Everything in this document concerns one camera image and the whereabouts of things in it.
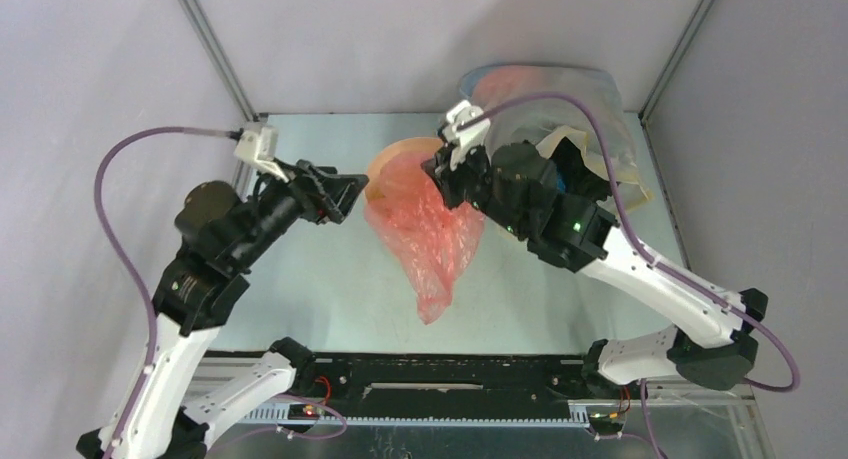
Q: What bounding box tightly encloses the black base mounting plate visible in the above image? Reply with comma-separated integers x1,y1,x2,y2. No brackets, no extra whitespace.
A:
292,352,639,424

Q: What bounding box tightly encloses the purple cable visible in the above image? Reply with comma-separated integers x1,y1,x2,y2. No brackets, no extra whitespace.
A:
460,91,802,459
92,126,349,459

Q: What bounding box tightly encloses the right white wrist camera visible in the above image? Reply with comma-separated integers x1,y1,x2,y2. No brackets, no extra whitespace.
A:
438,100,491,171

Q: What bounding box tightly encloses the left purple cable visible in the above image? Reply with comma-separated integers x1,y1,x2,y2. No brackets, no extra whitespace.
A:
92,126,349,459

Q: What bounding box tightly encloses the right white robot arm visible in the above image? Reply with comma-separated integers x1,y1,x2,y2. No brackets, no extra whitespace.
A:
421,143,768,397

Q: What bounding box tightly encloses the large translucent storage bag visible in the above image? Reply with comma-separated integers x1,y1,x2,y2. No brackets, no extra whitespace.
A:
459,64,653,212

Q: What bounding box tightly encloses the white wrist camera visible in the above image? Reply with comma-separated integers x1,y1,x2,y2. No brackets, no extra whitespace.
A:
234,122,291,183
438,100,491,171

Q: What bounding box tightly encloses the red plastic trash bag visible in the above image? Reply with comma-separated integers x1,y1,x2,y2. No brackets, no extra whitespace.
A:
364,154,484,324

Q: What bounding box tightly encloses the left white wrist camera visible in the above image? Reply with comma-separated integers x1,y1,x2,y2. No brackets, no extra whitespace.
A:
234,122,291,183

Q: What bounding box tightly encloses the aluminium frame rail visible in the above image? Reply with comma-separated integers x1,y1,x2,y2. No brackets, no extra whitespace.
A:
182,351,753,427

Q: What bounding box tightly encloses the left circuit board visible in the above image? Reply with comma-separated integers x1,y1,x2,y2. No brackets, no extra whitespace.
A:
287,404,325,421

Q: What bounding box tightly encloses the black plastic trash bag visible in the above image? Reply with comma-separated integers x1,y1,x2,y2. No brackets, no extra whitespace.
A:
550,138,611,202

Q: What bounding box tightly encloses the right circuit board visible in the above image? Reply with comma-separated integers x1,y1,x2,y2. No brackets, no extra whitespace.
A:
588,412,626,439

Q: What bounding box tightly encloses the circuit board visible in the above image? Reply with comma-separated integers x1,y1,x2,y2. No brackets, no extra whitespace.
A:
287,404,325,421
588,412,626,439

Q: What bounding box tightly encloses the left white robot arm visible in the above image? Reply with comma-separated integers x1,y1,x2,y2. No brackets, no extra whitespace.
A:
76,160,368,458

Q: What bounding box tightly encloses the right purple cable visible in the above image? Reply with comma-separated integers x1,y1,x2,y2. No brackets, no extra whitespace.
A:
460,91,802,459

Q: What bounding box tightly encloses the beige plastic trash bin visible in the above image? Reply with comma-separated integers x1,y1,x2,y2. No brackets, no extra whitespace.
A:
364,137,442,203

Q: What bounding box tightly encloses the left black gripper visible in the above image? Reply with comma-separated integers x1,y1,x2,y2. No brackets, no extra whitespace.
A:
234,154,372,268

